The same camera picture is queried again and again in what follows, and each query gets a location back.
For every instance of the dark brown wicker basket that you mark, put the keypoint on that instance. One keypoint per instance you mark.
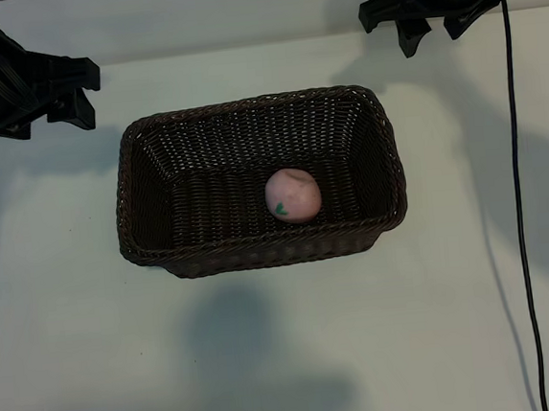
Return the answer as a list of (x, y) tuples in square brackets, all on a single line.
[(217, 205)]

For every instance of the pink peach with green leaf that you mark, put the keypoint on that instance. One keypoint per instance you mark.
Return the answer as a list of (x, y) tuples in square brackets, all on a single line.
[(295, 194)]

